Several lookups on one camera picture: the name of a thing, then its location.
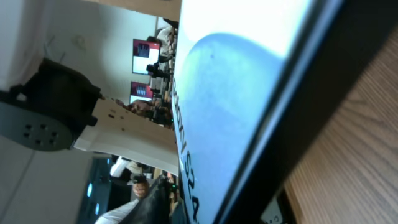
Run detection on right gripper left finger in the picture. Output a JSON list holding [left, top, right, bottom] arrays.
[[119, 177, 170, 224]]

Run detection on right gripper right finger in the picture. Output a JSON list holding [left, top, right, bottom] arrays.
[[260, 189, 297, 224]]

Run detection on blue Galaxy smartphone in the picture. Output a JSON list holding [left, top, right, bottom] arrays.
[[172, 0, 397, 223]]

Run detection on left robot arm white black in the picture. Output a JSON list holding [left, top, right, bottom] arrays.
[[1, 1, 179, 174]]

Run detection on background monitor screens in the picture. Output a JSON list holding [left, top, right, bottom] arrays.
[[130, 39, 160, 103]]

